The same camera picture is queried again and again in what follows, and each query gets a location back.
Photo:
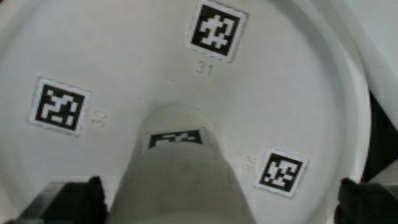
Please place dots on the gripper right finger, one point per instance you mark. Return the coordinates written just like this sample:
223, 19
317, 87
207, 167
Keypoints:
367, 203

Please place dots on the white right fence bar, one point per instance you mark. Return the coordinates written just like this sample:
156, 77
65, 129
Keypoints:
369, 19

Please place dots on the white round table leg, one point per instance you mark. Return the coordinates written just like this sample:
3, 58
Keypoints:
180, 188

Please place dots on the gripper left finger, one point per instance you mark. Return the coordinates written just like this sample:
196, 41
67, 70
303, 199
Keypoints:
79, 206

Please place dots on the white round table top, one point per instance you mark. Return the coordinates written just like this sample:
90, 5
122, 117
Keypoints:
250, 58

